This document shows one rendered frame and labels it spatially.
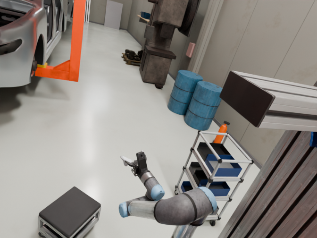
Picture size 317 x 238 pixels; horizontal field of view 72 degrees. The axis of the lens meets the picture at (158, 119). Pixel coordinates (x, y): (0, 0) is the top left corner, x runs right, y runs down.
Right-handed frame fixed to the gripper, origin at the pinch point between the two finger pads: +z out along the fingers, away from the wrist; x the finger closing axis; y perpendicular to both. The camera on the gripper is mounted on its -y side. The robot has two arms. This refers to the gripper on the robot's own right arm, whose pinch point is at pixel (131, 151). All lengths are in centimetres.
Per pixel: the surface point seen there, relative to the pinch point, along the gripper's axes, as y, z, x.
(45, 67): 54, 295, -12
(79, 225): 87, 20, -31
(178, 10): -38, 400, 322
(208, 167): 61, 8, 96
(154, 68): 116, 405, 276
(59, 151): 121, 157, -24
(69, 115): 126, 250, 10
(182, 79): 77, 245, 246
